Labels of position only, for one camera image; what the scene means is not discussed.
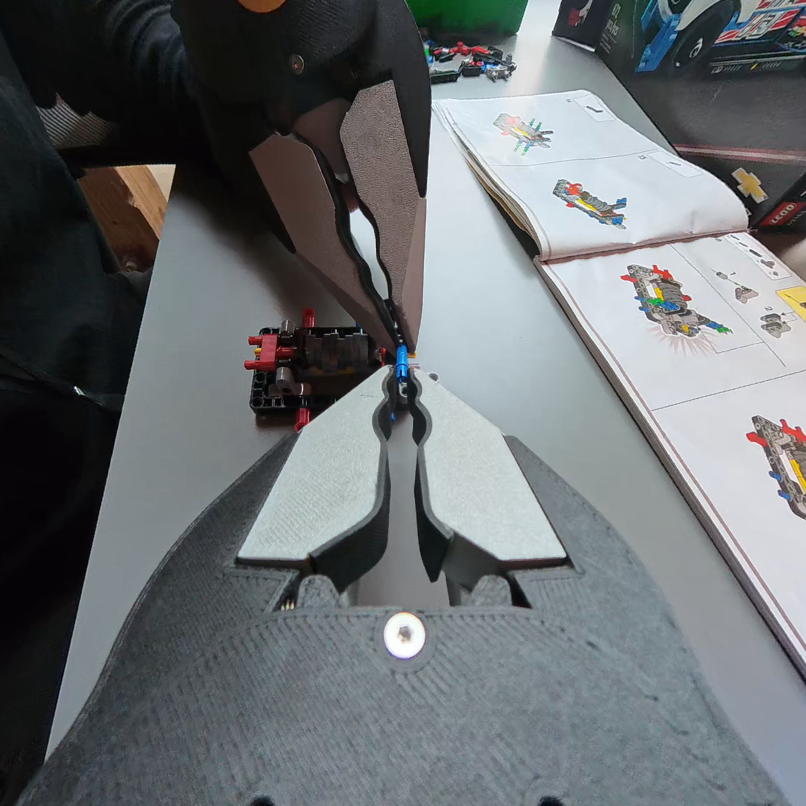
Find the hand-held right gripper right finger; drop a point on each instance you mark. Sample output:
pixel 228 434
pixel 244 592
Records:
pixel 491 497

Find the black lego set box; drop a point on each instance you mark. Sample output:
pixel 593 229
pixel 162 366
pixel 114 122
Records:
pixel 724 94

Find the person's left forearm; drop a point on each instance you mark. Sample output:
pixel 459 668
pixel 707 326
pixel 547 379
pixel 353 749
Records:
pixel 94 56

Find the green object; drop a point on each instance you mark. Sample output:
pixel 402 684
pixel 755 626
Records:
pixel 466 16

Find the lego instruction booklet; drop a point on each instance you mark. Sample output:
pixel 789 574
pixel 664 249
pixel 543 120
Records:
pixel 598 189

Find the wooden furniture frame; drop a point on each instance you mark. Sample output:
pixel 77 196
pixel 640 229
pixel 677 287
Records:
pixel 126 214

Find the person's torso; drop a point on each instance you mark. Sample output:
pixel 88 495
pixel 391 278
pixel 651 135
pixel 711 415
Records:
pixel 50 378

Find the blue lego pin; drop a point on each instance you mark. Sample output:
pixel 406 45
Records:
pixel 402 362

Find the black frame lego model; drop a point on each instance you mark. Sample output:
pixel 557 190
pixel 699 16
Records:
pixel 277 378

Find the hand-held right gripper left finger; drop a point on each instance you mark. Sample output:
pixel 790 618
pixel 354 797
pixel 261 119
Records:
pixel 315 497

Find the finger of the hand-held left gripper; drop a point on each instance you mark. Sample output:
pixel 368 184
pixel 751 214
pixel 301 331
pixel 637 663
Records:
pixel 302 201
pixel 390 170

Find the pile of lego pieces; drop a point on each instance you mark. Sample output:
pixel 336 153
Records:
pixel 469 60

